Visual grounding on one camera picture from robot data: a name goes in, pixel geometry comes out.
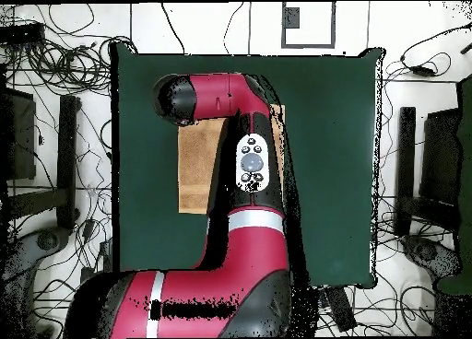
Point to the tan terry cloth towel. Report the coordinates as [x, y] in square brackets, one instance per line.
[195, 162]

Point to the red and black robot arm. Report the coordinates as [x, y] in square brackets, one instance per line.
[250, 250]

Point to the black flat device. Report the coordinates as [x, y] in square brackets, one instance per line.
[22, 33]

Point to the dark green table cloth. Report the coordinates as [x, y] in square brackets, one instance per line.
[332, 169]

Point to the black power strip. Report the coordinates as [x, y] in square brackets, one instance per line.
[106, 254]

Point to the black rectangular floor device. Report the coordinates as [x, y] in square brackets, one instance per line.
[341, 309]

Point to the small black adapter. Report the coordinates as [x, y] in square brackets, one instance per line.
[86, 274]

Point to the grey wheeled floor base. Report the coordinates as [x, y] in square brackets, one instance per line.
[426, 252]
[47, 240]

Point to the black box case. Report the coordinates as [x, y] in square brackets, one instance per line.
[440, 151]
[22, 132]

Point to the black power adapter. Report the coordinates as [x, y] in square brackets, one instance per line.
[422, 71]

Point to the black stand frame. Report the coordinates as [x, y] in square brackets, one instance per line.
[67, 151]
[405, 151]

